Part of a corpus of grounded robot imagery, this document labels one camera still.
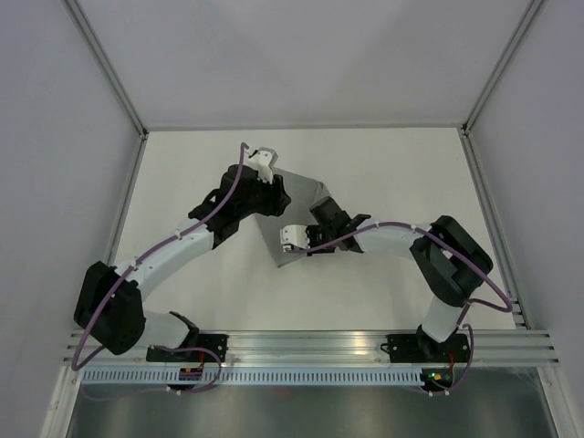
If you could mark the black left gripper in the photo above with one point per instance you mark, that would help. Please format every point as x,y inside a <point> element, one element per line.
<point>277,198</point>

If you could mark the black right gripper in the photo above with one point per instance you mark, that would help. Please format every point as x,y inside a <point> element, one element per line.
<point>310,230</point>

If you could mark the grey cloth napkin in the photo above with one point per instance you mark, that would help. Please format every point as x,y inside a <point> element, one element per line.
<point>304,193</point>

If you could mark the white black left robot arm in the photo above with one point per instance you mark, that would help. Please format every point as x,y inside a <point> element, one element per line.
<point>110,305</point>

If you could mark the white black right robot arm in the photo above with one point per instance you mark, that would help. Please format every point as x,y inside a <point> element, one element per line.
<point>442,251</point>

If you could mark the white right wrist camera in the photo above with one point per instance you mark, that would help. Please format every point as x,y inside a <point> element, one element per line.
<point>294,237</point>

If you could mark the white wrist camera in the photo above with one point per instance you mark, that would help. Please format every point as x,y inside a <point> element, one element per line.
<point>294,237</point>
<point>262,161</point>

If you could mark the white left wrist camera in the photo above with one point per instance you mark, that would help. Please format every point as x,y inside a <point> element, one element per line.
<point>262,161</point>

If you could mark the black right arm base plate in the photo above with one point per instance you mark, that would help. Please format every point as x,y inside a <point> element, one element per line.
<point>410,348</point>

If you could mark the aluminium mounting rail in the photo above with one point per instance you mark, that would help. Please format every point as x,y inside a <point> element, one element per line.
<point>278,348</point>

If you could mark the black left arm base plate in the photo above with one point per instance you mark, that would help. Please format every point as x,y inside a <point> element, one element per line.
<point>204,348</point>

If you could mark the left aluminium frame post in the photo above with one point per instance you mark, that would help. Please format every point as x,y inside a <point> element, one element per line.
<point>91,39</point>

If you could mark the aluminium frame post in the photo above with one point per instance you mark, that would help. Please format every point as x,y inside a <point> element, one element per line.
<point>91,39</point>
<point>522,28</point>

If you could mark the white slotted cable duct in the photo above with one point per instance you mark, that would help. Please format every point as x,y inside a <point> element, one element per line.
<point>254,376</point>

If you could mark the right aluminium frame post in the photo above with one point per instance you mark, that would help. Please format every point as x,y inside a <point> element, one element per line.
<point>522,28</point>

